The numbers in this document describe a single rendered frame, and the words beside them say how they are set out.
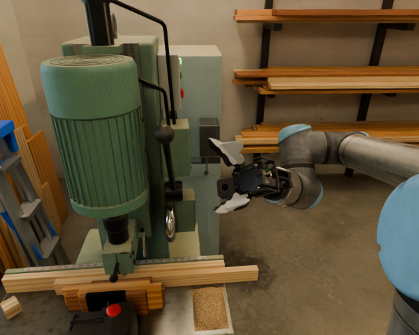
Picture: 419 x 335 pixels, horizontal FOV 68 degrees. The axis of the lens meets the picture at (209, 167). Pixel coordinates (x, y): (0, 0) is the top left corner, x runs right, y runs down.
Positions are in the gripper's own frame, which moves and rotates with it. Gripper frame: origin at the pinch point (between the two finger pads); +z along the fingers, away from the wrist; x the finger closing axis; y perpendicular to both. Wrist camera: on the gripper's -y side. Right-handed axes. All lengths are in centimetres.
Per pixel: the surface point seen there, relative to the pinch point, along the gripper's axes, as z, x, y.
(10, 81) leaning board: 3, -119, -186
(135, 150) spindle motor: 10.1, -6.3, -10.2
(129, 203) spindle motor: 7.7, 3.2, -16.5
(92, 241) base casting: -12, 4, -76
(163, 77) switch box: -4.4, -34.8, -19.0
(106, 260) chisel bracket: 4.4, 13.9, -32.1
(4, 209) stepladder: 9, -14, -117
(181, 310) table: -13.8, 27.1, -26.8
